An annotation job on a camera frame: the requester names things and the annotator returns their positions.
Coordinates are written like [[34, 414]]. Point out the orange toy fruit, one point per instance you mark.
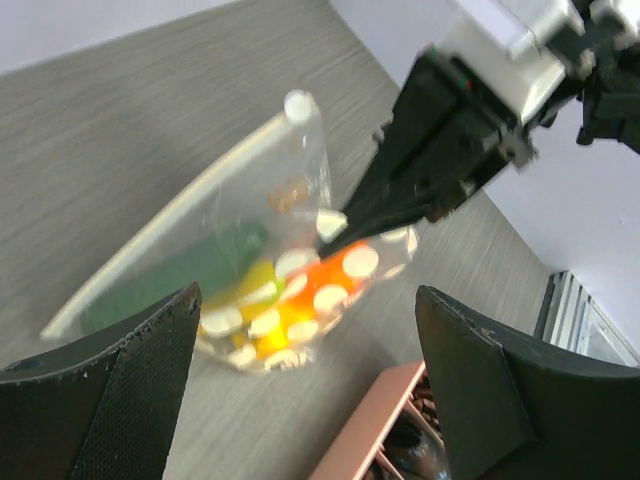
[[325, 286]]

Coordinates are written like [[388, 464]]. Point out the pink divided organizer tray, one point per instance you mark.
[[359, 447]]

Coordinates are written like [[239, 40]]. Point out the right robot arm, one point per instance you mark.
[[602, 66]]

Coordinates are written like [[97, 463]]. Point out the aluminium frame rail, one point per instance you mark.
[[570, 319]]

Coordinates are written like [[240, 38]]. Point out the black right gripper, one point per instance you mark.
[[448, 137]]

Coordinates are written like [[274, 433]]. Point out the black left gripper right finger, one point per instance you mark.
[[511, 406]]

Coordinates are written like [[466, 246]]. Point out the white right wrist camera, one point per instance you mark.
[[504, 43]]

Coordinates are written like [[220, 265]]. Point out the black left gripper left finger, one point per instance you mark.
[[104, 406]]

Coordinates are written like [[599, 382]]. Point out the green toy cucumber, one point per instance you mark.
[[215, 262]]

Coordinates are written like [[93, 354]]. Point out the yellow toy banana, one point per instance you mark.
[[235, 307]]

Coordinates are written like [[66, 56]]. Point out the yellow toy fruit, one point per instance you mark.
[[282, 326]]

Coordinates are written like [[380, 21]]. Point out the clear polka dot zip bag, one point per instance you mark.
[[278, 176]]

